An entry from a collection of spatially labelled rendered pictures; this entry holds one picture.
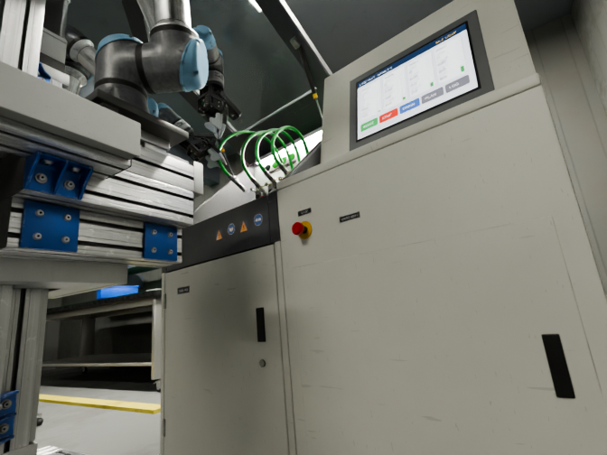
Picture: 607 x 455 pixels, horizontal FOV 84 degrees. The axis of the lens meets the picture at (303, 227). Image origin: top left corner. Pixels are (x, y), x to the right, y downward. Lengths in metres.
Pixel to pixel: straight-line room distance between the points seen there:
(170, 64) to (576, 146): 3.03
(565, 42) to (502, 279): 3.19
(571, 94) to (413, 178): 2.83
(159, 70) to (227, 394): 0.95
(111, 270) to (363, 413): 0.67
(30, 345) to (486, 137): 1.05
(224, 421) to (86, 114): 0.96
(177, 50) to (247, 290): 0.69
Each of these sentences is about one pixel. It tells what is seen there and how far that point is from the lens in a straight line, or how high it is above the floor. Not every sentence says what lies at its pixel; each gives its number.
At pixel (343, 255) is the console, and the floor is 0.70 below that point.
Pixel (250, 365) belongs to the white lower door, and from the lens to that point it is 1.13.
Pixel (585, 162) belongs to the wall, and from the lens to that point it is 3.37.
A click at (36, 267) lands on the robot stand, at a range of 0.85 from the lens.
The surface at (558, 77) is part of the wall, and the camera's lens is 3.65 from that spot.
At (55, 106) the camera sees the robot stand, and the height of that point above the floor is 0.91.
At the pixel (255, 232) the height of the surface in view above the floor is 0.84.
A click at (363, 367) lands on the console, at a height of 0.44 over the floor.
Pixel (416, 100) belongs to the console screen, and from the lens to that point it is 1.22.
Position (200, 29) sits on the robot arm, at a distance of 1.38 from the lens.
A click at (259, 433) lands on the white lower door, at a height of 0.25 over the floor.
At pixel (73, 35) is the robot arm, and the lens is 1.58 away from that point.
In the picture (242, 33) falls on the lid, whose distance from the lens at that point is 1.69.
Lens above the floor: 0.58
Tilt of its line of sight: 14 degrees up
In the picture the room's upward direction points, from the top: 5 degrees counter-clockwise
